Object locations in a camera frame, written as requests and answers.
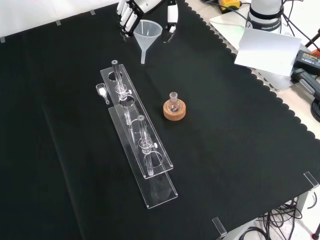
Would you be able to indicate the clear acrylic funnel stand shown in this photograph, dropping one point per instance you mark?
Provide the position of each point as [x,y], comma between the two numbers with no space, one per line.
[140,140]

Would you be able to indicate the black cloth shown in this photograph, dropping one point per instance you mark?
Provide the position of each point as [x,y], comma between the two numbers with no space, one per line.
[225,150]

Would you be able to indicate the translucent plastic funnel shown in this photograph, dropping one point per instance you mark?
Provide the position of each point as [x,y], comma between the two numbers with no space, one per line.
[147,31]

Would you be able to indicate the glass round-bottom flask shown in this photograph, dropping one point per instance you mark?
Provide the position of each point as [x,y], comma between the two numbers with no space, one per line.
[173,103]

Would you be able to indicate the black box device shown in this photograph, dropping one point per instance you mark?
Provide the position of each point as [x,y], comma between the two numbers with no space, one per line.
[306,81]

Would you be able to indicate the clear weighing funnel with powder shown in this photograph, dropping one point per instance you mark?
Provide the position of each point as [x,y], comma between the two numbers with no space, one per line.
[101,90]

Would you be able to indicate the white paper sheet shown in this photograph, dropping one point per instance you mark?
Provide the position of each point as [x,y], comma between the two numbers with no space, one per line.
[267,51]

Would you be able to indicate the black power adapter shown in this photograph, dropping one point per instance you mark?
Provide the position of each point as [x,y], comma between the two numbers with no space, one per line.
[308,60]

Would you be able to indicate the yellow stop button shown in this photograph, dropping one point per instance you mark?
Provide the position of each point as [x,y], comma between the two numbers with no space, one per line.
[228,5]

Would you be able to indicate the clear cloth clip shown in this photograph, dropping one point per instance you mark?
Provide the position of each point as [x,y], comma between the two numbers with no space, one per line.
[311,178]
[219,226]

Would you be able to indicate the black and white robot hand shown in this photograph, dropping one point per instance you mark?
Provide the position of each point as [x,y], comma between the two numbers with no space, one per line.
[128,15]

